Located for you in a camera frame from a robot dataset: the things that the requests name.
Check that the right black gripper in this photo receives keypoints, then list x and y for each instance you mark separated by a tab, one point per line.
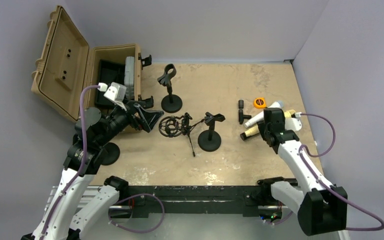
262	126

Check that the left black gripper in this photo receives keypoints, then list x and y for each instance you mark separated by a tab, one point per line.
147	119

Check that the beige handheld microphone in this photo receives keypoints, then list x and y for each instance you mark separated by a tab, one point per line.
252	131

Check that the tripod shock mount stand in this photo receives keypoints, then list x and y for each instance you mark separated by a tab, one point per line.
174	126

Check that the white wireless microphone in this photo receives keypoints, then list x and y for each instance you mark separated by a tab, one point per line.
260	116

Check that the black mic stand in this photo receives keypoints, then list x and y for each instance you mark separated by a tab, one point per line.
113	154
210	140
171	103

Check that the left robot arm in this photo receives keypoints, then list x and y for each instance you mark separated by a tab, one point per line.
91	148

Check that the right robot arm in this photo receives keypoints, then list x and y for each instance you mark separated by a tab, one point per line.
319	205

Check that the orange tape measure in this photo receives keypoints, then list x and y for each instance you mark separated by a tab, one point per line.
259	103

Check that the black mic clip adapter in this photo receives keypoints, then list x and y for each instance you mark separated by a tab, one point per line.
241	115

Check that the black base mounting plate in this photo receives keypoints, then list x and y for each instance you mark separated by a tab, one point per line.
243	200

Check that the tan hard case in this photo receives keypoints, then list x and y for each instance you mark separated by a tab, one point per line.
68	64

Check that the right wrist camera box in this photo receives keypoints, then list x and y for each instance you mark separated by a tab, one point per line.
293	120

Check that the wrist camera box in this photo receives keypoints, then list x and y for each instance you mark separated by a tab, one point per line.
115	93
293	120

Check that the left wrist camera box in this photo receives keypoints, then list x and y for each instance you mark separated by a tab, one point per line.
115	93

